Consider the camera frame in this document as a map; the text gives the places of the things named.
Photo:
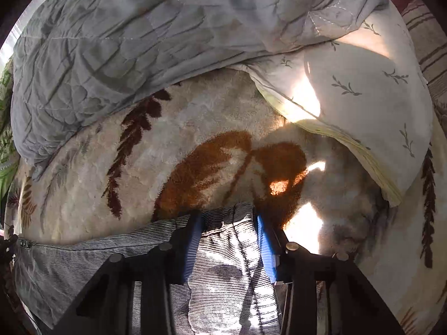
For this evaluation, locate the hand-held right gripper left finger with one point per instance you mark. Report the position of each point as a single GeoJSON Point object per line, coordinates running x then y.
{"type": "Point", "coordinates": [193, 251]}

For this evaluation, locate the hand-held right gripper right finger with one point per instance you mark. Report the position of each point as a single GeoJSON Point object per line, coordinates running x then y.
{"type": "Point", "coordinates": [267, 254]}

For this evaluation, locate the grey striped denim pants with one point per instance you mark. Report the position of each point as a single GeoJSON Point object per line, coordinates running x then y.
{"type": "Point", "coordinates": [223, 275]}

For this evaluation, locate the cream leaf-print fleece blanket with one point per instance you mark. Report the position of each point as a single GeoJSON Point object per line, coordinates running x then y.
{"type": "Point", "coordinates": [87, 199]}

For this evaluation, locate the white sprig-print pillow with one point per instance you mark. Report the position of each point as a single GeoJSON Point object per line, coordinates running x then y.
{"type": "Point", "coordinates": [366, 111]}

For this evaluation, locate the grey quilted pillow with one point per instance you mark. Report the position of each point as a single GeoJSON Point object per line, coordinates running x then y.
{"type": "Point", "coordinates": [139, 42]}

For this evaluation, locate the green patterned quilt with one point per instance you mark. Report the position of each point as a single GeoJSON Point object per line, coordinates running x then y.
{"type": "Point", "coordinates": [5, 139]}

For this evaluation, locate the pink striped cloth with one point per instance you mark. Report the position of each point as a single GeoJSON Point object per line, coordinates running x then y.
{"type": "Point", "coordinates": [429, 42]}

